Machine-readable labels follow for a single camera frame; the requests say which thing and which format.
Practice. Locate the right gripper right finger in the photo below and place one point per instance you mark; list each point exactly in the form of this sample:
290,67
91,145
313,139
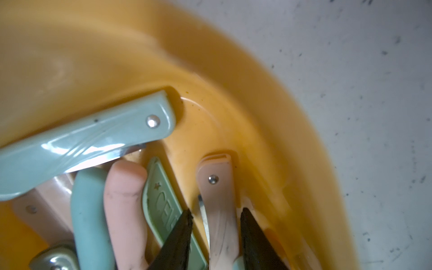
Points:
258,252

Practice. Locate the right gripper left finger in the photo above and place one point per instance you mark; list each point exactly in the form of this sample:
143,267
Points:
174,255

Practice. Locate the yellow plastic storage box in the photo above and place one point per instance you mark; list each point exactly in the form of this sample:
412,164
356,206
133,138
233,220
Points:
62,61

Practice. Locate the pale pink folding knife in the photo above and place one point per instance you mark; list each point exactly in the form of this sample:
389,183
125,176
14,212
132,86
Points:
215,180

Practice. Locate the teal fruit knife in box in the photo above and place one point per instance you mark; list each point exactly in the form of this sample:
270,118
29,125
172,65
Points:
91,236

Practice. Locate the grey folding knife in box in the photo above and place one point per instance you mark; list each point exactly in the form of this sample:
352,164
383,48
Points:
57,257

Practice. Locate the light teal folding knife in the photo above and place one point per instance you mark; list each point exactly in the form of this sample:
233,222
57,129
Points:
90,141

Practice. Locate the floral pink table mat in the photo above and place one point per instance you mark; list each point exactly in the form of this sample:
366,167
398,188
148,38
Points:
362,71

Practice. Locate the salmon pink knife handle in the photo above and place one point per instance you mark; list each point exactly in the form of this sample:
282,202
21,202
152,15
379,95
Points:
124,215

